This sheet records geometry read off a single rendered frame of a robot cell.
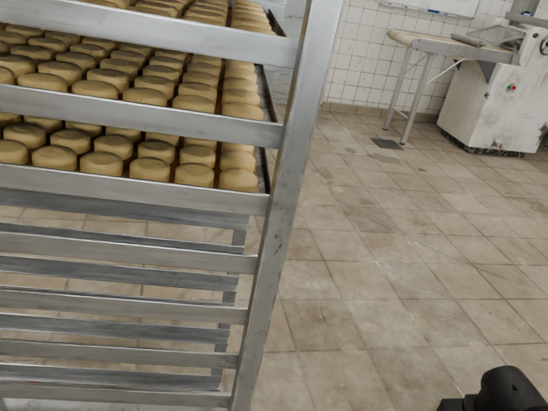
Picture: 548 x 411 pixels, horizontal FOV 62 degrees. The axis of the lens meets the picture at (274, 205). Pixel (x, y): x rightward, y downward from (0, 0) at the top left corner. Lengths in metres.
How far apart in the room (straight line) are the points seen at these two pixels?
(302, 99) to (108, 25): 0.20
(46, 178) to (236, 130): 0.22
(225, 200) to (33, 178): 0.22
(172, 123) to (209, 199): 0.10
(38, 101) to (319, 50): 0.29
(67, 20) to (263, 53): 0.19
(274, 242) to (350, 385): 1.32
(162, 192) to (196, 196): 0.04
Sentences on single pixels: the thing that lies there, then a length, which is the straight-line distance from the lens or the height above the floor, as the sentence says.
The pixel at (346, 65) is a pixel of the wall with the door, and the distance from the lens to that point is 4.93.
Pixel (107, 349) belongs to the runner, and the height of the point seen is 0.79.
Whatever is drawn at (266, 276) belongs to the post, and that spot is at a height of 0.97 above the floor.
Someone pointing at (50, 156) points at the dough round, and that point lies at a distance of 0.61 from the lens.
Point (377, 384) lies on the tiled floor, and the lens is 1.87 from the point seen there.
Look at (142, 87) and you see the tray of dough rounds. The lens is 0.59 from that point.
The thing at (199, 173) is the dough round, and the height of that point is 1.06.
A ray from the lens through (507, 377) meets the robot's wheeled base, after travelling 1.61.
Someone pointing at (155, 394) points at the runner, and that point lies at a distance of 0.78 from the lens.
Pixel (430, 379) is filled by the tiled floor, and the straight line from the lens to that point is 1.99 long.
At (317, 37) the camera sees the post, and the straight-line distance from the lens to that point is 0.46.
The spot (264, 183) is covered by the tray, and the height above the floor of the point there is 1.04.
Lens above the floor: 1.31
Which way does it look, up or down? 28 degrees down
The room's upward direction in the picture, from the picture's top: 11 degrees clockwise
